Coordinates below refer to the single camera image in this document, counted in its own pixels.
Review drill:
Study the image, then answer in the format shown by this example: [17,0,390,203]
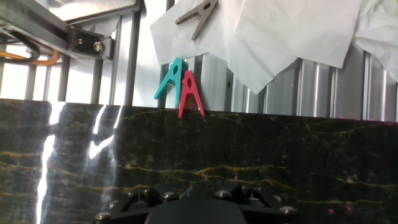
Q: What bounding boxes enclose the white tissue paper sheets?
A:
[149,0,363,95]

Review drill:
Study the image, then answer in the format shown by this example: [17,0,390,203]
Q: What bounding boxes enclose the orange tube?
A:
[0,49,62,67]

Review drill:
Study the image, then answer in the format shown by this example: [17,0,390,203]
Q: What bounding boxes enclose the thick black frame cable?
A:
[0,30,42,65]

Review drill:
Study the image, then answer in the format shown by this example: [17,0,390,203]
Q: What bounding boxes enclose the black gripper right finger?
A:
[213,183,299,218]

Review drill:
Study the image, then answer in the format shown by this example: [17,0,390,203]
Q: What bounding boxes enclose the metal frame bar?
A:
[0,0,116,62]

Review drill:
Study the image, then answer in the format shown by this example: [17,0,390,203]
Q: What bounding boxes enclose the teal clothespin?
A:
[153,57,188,108]

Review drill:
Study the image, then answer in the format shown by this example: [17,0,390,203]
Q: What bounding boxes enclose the red clothespin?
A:
[178,70,206,119]

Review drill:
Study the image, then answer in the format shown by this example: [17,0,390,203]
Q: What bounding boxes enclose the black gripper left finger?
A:
[95,186,180,224]

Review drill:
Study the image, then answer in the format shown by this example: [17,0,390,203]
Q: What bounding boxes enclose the black marble pattern mat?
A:
[0,98,398,224]

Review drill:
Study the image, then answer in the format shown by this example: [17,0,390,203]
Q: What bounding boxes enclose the grey clothespin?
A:
[174,0,220,42]

